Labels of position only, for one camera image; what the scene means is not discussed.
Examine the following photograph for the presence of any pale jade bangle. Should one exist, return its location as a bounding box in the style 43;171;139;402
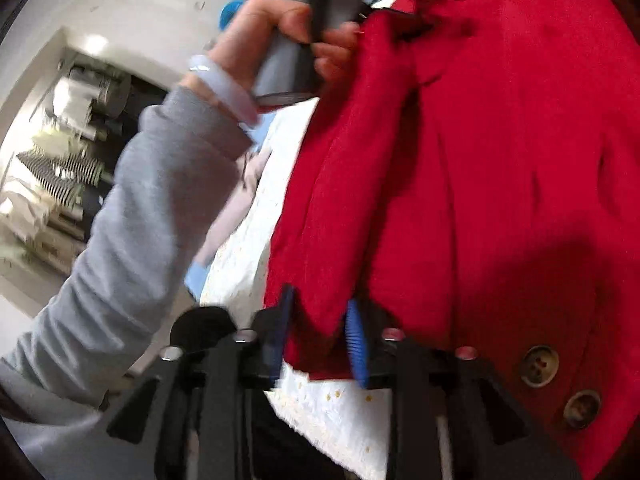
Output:
186;54;261;131

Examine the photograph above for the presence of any person's left forearm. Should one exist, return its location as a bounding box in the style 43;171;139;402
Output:
0;67;256;416

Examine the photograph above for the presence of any red jacket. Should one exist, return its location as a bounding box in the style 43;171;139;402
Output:
263;0;640;480

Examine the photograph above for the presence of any person's left hand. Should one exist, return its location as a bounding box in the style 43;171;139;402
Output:
206;0;362;92

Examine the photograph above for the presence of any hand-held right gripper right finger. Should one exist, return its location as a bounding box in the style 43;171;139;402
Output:
345;299;583;480

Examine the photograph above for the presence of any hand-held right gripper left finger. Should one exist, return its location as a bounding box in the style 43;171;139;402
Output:
106;285;296;480

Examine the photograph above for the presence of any white floral blanket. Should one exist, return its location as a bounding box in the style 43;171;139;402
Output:
200;97;401;480

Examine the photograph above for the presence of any striped cloth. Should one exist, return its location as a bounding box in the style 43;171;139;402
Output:
15;152;113;207

